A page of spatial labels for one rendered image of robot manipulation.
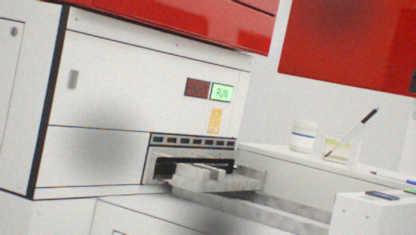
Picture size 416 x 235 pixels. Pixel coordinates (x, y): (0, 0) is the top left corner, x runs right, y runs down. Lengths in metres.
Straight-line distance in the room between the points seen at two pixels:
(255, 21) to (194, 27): 0.30
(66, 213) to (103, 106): 0.24
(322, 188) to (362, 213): 0.63
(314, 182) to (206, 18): 0.57
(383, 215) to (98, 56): 0.68
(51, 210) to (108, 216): 0.15
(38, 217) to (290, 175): 0.82
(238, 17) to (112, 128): 0.50
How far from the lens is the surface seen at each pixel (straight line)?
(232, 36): 2.13
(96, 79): 1.77
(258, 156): 2.32
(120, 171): 1.91
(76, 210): 1.82
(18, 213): 1.74
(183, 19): 1.92
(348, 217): 1.63
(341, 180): 2.22
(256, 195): 2.25
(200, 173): 1.99
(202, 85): 2.13
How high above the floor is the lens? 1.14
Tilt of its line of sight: 3 degrees down
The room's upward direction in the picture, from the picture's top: 11 degrees clockwise
